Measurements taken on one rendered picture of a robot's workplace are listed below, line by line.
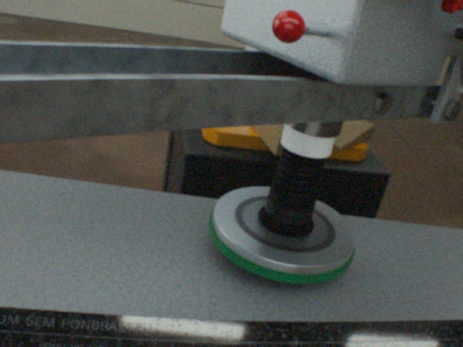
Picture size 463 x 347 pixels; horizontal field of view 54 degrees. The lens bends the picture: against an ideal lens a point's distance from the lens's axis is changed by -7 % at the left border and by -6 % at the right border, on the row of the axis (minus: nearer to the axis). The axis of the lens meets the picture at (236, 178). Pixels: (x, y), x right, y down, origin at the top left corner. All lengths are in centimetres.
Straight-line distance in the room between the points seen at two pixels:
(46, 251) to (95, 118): 33
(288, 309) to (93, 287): 25
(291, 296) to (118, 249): 25
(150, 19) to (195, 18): 60
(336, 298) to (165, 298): 24
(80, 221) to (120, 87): 38
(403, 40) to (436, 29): 6
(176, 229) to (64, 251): 18
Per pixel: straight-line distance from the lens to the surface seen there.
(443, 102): 73
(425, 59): 59
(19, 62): 47
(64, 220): 74
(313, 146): 62
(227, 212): 69
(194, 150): 123
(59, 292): 61
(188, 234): 74
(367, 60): 50
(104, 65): 50
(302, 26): 45
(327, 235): 70
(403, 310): 72
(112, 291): 62
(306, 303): 66
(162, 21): 665
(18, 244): 69
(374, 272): 77
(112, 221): 75
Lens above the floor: 123
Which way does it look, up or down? 26 degrees down
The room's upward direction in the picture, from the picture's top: 12 degrees clockwise
